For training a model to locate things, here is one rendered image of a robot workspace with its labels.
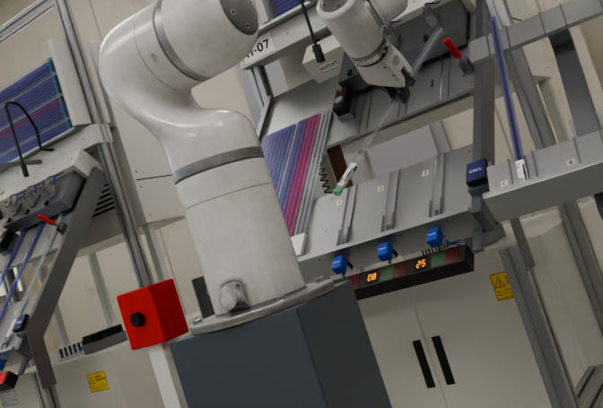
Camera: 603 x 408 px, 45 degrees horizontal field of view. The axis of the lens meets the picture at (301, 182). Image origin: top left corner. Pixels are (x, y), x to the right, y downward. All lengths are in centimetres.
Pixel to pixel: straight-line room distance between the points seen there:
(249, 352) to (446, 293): 99
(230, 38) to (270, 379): 40
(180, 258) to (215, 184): 422
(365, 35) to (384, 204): 36
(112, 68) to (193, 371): 40
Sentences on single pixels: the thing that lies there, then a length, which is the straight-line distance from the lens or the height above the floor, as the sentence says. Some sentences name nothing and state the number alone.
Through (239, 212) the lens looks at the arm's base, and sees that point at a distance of 88.
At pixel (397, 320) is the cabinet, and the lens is 186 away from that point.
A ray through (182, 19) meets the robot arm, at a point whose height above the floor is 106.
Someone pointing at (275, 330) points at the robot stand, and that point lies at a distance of 84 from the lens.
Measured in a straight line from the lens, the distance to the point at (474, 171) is 141.
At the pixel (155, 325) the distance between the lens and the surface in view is 207.
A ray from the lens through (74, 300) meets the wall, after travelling 572.
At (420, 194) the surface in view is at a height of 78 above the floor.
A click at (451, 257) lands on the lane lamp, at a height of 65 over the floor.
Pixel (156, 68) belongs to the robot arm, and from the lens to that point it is 94.
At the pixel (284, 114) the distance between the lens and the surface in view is 208.
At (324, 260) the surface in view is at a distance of 155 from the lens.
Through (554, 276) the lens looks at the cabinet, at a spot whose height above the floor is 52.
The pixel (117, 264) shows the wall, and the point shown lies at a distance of 542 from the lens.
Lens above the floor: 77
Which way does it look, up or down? 4 degrees up
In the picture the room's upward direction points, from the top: 18 degrees counter-clockwise
